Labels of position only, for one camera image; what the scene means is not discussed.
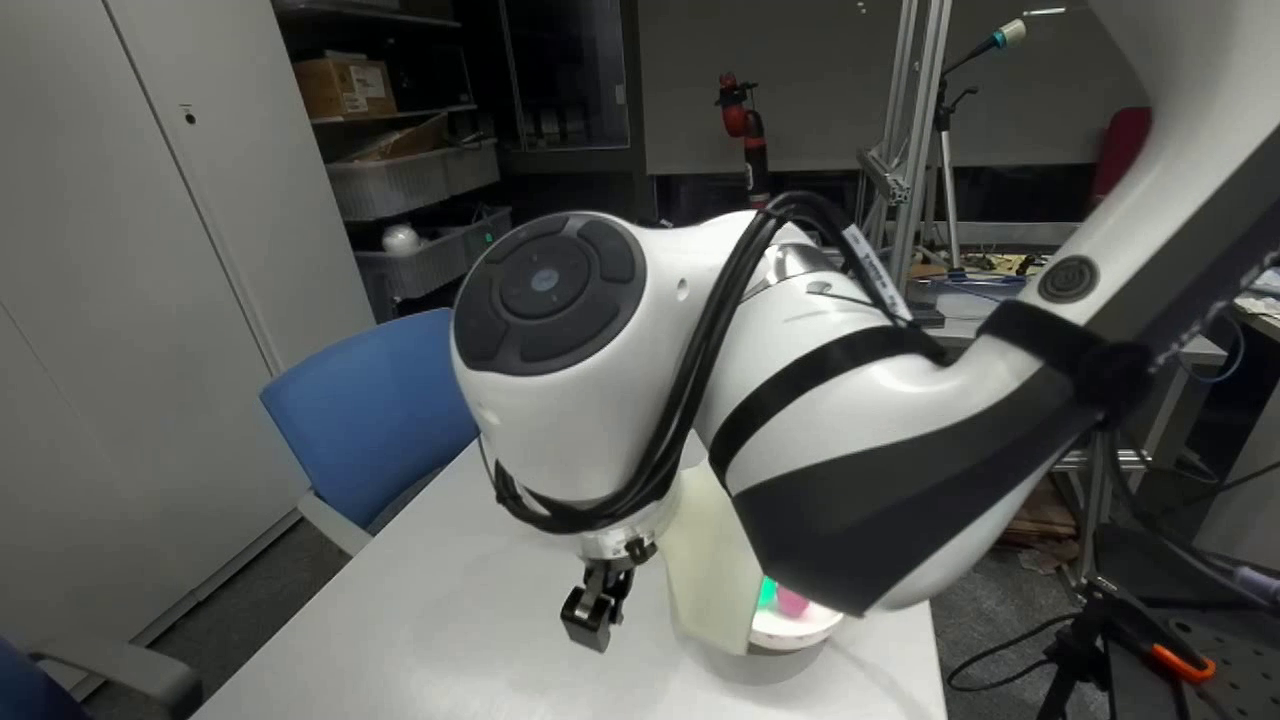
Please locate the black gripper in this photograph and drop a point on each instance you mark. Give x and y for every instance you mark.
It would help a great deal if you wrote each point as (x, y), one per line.
(619, 553)

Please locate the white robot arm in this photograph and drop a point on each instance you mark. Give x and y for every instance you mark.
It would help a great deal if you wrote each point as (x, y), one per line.
(864, 440)

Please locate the white round bowl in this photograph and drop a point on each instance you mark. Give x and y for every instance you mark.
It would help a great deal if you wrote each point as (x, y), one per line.
(802, 630)

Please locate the grey storage tray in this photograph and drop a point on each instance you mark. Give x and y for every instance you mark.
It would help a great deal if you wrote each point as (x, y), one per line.
(400, 183)

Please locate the black tripod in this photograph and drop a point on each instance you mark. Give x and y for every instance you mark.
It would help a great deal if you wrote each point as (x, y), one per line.
(1087, 641)

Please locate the red fire extinguisher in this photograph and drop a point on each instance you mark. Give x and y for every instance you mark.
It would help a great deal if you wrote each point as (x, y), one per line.
(742, 127)

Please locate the grey metal cabinet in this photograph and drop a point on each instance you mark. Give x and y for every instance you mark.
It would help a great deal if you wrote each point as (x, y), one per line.
(122, 335)

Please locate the microphone stand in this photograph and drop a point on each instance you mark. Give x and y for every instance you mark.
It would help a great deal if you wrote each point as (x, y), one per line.
(949, 163)

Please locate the orange and black clamp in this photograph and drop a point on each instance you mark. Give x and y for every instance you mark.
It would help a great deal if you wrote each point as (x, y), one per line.
(1182, 662)

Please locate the brown cardboard box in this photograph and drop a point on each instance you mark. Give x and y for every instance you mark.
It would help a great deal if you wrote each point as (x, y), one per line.
(344, 86)

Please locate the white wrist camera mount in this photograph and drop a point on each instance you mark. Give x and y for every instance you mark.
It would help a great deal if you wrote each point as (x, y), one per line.
(715, 572)

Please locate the aluminium profile post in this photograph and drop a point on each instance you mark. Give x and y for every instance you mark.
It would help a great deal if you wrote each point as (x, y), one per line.
(904, 133)

